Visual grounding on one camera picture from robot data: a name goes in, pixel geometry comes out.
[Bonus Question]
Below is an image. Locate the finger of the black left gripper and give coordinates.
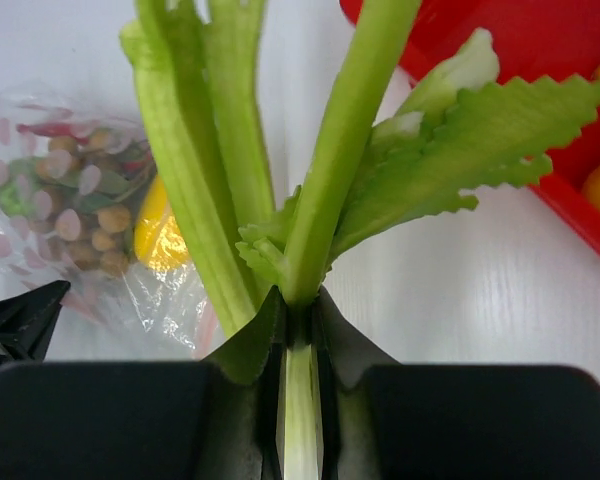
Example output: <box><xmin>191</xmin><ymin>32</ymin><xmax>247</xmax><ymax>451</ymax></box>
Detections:
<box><xmin>0</xmin><ymin>280</ymin><xmax>71</xmax><ymax>366</ymax></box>

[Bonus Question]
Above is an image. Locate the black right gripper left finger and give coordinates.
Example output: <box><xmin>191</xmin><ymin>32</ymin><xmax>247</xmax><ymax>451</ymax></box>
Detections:
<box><xmin>0</xmin><ymin>289</ymin><xmax>286</xmax><ymax>479</ymax></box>

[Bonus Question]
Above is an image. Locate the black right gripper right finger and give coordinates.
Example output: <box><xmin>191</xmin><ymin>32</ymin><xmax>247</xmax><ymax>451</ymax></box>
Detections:
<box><xmin>312</xmin><ymin>291</ymin><xmax>600</xmax><ymax>479</ymax></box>

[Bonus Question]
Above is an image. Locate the fake brown grape bunch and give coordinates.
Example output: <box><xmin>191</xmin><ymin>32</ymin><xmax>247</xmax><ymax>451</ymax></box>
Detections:
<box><xmin>33</xmin><ymin>127</ymin><xmax>135</xmax><ymax>277</ymax></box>

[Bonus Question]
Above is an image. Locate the clear zip top bag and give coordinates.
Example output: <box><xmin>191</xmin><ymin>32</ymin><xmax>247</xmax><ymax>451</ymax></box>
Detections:
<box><xmin>0</xmin><ymin>83</ymin><xmax>221</xmax><ymax>360</ymax></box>

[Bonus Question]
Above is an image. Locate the yellow fake mango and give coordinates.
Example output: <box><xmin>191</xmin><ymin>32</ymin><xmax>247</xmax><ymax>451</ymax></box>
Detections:
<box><xmin>133</xmin><ymin>176</ymin><xmax>190</xmax><ymax>272</ymax></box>

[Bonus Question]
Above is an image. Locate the fake green onion stalk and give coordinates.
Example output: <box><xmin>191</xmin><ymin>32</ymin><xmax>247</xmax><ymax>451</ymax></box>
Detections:
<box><xmin>118</xmin><ymin>0</ymin><xmax>600</xmax><ymax>480</ymax></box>

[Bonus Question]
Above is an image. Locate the green fake lime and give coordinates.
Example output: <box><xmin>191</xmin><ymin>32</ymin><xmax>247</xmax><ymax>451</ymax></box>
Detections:
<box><xmin>0</xmin><ymin>182</ymin><xmax>31</xmax><ymax>218</ymax></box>

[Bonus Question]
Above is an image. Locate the red fake chili pepper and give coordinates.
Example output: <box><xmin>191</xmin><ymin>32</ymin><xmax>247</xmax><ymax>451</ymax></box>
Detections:
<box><xmin>16</xmin><ymin>122</ymin><xmax>89</xmax><ymax>144</ymax></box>

